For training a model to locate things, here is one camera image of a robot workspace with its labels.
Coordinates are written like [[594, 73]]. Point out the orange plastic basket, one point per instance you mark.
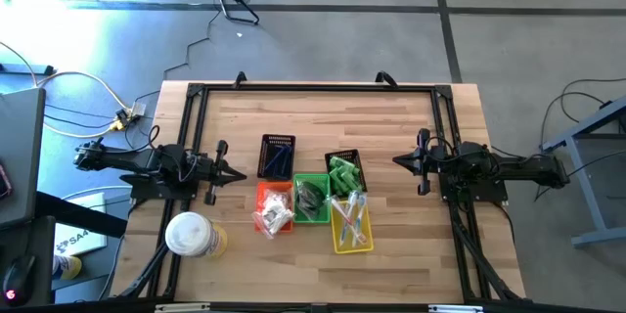
[[261, 188]]

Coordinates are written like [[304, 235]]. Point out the black computer mouse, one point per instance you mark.
[[19, 279]]

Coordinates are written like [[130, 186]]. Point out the yellow plug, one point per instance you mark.
[[119, 123]]

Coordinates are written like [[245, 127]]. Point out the grey laptop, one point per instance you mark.
[[22, 156]]

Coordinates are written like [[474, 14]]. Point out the black desk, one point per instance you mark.
[[29, 239]]

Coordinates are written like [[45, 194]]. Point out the bagged white toothbrush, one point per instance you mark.
[[342, 227]]

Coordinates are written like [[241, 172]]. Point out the yellow plastic basket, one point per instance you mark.
[[337, 247]]

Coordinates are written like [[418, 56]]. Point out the clear bag white parts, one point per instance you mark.
[[304, 203]]

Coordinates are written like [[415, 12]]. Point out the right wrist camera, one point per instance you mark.
[[473, 155]]

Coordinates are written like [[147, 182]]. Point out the bagged blue toothbrush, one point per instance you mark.
[[361, 215]]

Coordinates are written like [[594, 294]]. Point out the black floor bar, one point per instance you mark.
[[29, 69]]

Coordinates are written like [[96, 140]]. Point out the green plastic basket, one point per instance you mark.
[[300, 178]]

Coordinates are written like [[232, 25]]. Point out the yellow and blue bottle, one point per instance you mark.
[[68, 268]]

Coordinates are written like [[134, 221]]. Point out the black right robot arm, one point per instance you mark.
[[528, 166]]

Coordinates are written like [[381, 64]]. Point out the grey metal side table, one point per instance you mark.
[[587, 215]]

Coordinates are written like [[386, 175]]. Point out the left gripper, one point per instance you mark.
[[217, 171]]

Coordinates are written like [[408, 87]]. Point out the white wipes canister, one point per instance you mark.
[[193, 234]]

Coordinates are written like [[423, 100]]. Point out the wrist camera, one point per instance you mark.
[[183, 162], [473, 155]]

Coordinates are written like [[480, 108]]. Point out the white printed booklet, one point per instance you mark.
[[73, 244]]

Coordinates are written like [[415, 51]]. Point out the black plastic basket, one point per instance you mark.
[[266, 142], [332, 154]]

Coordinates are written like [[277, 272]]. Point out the white power adapter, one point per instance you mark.
[[138, 108]]

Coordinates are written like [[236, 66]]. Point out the black aluminium table frame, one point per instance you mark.
[[318, 87]]

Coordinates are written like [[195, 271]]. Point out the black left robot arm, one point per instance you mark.
[[127, 159]]

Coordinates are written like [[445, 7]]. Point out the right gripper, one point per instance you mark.
[[440, 162]]

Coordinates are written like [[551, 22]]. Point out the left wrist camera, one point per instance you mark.
[[183, 162]]

